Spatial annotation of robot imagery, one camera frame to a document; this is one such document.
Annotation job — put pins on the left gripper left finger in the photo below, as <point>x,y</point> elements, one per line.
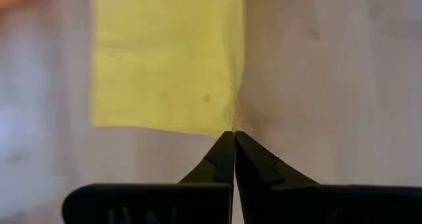
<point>184,201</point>

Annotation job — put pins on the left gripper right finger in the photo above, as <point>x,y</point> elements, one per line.
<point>296,201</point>

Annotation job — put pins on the yellow microfiber towel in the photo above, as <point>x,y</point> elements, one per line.
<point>165,59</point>

